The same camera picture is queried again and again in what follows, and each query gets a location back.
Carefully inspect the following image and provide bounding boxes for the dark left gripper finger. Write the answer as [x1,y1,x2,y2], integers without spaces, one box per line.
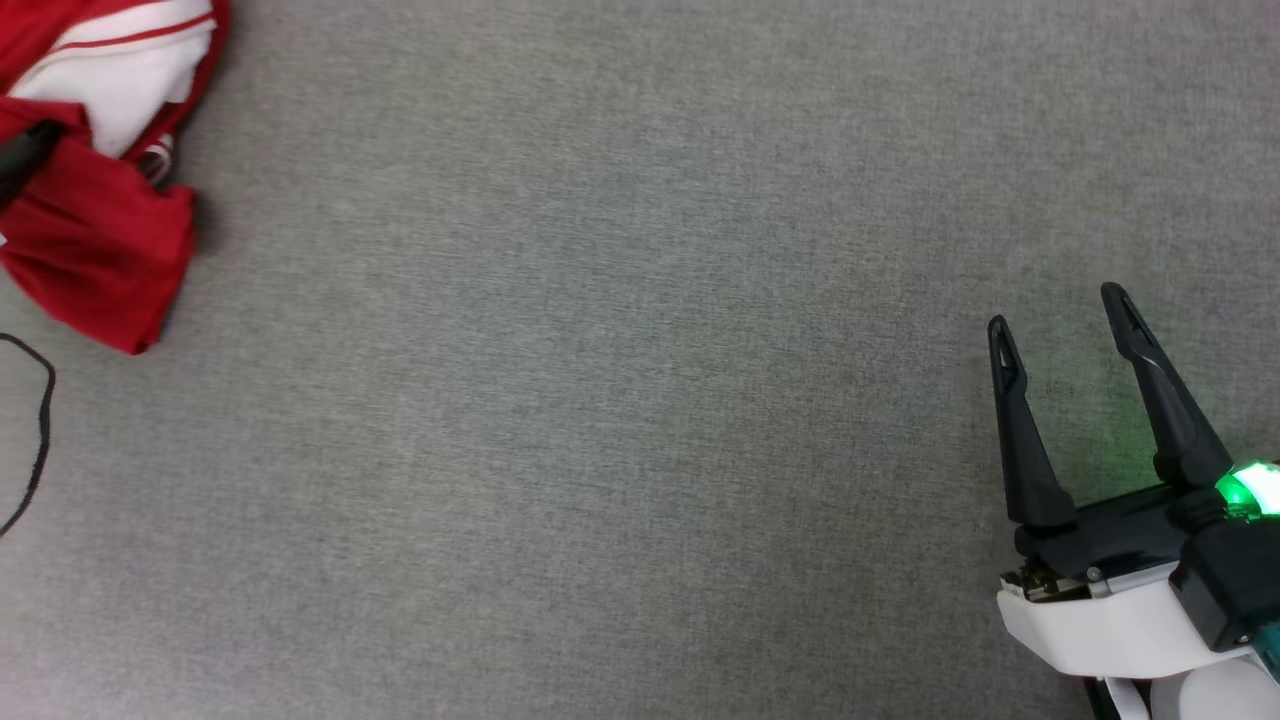
[0,119,67,213]

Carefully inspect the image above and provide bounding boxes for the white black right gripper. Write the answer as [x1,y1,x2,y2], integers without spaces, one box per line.
[987,282,1280,683]

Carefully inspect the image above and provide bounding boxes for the red and white basketball jersey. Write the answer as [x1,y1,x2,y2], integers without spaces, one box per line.
[0,0,232,357]

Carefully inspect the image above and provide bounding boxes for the grey fabric sofa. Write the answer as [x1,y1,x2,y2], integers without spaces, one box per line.
[0,0,1280,720]

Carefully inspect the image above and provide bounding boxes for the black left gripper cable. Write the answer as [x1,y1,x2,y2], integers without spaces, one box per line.
[0,332,57,539]

